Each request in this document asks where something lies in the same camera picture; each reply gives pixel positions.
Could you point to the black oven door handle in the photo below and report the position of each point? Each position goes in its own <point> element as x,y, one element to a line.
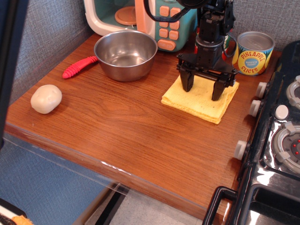
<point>220,193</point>

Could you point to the orange microwave turntable plate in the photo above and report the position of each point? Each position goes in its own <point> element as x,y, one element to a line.
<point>126,16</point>

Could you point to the grey stove knob front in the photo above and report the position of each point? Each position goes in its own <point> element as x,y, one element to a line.
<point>240,149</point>

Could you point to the red ribbed pot handle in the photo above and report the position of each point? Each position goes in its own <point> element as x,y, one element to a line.
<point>78,66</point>

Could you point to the tomato sauce can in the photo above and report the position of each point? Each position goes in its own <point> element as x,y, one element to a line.
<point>226,43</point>

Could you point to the orange fuzzy object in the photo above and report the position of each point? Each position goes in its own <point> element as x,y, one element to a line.
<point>21,220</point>

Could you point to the grey stove knob rear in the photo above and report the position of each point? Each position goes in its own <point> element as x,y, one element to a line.
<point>261,89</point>

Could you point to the teal toy microwave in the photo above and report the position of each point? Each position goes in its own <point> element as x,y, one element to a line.
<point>170,37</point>

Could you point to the stainless steel pot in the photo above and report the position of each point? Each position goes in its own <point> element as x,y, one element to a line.
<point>126,55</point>

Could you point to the pineapple slices can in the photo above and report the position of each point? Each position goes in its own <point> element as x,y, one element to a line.
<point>253,52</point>

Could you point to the black toy stove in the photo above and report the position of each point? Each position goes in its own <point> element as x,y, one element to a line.
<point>269,177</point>

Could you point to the grey stove knob middle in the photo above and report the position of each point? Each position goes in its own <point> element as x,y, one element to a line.
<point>254,108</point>

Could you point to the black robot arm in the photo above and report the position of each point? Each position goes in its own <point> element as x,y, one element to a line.
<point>215,20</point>

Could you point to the beige toy potato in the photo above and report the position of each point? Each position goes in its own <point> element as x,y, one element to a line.
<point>46,98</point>

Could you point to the grey stove knob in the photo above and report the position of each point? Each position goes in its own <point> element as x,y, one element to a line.
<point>261,89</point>
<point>254,108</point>
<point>240,149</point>

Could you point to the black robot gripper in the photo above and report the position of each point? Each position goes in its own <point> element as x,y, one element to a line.
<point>207,63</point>

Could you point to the yellow cloth pad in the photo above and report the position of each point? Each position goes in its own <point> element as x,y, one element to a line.
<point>197,101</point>

